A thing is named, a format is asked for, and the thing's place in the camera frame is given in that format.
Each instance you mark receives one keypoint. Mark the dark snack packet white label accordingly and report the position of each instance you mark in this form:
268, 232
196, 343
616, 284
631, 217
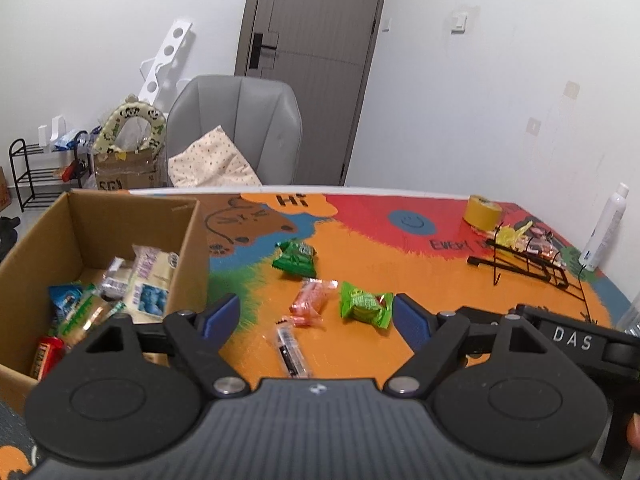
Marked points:
115, 280

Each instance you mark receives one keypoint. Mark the pink snack packet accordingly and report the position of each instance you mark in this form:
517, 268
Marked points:
312, 300

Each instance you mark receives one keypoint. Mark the red snack packet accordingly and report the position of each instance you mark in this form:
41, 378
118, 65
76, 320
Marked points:
46, 357

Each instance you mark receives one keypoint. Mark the white plastic holder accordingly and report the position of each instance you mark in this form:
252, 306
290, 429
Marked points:
50, 132

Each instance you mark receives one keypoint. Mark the white perforated board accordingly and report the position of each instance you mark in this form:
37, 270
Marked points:
167, 55

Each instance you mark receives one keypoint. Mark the white spray bottle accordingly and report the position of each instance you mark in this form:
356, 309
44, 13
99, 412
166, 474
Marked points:
605, 230

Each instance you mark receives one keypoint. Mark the person's right hand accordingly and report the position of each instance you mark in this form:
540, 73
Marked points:
634, 432

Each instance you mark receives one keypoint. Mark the cream dotted cushion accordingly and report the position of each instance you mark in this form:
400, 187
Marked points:
210, 165

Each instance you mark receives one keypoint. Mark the cream rice cracker packet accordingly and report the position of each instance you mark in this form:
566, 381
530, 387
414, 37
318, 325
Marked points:
82, 317

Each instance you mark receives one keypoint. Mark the colourful printed table mat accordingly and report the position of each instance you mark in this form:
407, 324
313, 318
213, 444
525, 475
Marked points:
360, 245

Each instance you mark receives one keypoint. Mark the white wall switch box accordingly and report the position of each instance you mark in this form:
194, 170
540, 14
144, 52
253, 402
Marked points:
460, 21

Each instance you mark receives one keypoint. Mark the grey door with lock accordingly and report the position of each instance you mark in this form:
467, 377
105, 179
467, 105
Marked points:
320, 85

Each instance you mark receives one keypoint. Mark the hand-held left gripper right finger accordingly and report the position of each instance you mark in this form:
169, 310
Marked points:
410, 319

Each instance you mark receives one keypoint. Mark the yellow tape roll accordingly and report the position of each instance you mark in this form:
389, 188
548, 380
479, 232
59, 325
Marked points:
482, 212

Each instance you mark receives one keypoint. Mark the yellow snack packet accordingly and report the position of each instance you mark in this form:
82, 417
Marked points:
511, 236

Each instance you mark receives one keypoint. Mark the clear and black snack packet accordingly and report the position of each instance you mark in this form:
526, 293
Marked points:
292, 350

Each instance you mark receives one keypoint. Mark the light green snack packet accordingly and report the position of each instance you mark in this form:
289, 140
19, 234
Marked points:
365, 306

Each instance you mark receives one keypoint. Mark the white wall socket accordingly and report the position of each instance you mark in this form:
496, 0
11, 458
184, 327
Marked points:
534, 126

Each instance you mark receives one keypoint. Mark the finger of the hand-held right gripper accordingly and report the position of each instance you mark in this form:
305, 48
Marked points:
487, 314

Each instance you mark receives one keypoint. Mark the pink candy packet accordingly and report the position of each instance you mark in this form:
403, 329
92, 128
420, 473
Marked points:
542, 251

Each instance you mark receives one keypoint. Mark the dark green snack packet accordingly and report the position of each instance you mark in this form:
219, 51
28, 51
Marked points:
295, 258

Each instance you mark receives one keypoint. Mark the taped brown cardboard box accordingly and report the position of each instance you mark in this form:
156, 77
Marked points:
127, 172

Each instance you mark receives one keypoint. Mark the blue plastic bag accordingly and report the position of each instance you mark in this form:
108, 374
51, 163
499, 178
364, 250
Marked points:
72, 140

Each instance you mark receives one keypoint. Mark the white and blue snack packet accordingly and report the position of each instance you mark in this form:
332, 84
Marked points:
150, 285

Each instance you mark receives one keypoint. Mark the black shoes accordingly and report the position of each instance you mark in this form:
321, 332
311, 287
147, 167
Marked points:
7, 232

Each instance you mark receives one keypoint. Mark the grey padded chair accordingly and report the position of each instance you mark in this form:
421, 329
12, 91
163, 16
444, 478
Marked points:
240, 115

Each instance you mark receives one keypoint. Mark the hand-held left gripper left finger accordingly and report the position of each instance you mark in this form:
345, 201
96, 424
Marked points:
220, 316

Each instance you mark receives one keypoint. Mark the black metal shoe rack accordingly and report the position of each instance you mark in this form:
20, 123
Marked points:
35, 175

